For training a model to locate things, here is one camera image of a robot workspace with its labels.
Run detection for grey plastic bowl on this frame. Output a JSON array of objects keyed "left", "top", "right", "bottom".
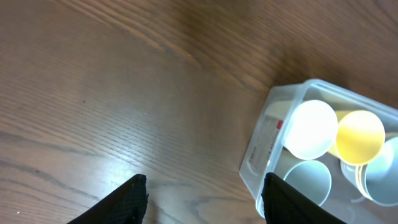
[{"left": 362, "top": 136, "right": 398, "bottom": 208}]

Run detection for clear plastic container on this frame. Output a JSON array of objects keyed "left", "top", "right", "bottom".
[{"left": 239, "top": 79, "right": 397, "bottom": 223}]

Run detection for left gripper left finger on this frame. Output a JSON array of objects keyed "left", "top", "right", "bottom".
[{"left": 68, "top": 174, "right": 149, "bottom": 224}]

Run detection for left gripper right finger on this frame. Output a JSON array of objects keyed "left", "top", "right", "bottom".
[{"left": 261, "top": 172, "right": 344, "bottom": 224}]

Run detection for white plastic cup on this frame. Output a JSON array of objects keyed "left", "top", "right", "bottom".
[{"left": 266, "top": 100, "right": 338, "bottom": 160}]

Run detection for yellow plastic cup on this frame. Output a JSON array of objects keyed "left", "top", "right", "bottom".
[{"left": 328, "top": 110, "right": 386, "bottom": 166}]

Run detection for grey plastic cup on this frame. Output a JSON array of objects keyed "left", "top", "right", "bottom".
[{"left": 274, "top": 150, "right": 332, "bottom": 206}]

